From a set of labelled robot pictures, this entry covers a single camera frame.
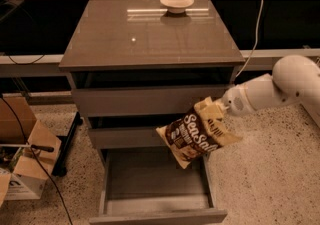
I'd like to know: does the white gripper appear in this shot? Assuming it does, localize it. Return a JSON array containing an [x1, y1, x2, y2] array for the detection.
[[214, 74, 277, 116]]

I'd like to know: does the brown sea salt chip bag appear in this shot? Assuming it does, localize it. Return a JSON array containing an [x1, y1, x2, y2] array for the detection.
[[156, 97, 241, 169]]

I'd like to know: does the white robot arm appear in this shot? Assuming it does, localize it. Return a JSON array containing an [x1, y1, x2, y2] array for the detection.
[[218, 55, 320, 127]]

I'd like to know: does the grey drawer cabinet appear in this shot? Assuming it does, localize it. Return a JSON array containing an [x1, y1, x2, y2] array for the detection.
[[58, 0, 246, 157]]

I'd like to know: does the grey middle drawer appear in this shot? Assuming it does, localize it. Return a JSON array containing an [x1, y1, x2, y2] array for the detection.
[[88, 113, 183, 149]]

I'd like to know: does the grey drawer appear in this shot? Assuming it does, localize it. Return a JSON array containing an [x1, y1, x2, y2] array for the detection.
[[72, 68, 230, 117], [89, 147, 227, 225], [88, 113, 183, 149]]

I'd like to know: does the grey top drawer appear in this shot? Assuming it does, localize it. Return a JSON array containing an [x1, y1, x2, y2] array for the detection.
[[72, 68, 230, 117]]

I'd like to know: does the grey bottom drawer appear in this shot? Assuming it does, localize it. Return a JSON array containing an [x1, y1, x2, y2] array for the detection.
[[89, 147, 227, 225]]

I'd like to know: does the white bowl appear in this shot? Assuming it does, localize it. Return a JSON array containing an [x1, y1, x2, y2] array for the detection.
[[160, 0, 194, 14]]

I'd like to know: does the black table leg stand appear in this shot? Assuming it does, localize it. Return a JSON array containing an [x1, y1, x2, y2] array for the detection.
[[52, 112, 83, 177]]

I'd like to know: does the open cardboard box left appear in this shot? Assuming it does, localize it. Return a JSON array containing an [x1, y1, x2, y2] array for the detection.
[[0, 97, 61, 206]]

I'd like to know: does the white cable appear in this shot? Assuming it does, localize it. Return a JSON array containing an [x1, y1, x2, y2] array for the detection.
[[235, 0, 264, 79]]

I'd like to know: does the black handled tool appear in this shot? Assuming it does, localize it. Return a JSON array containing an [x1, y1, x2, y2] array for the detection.
[[0, 143, 55, 154]]

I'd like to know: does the black cable left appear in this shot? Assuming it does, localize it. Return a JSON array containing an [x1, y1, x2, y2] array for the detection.
[[0, 94, 74, 225]]

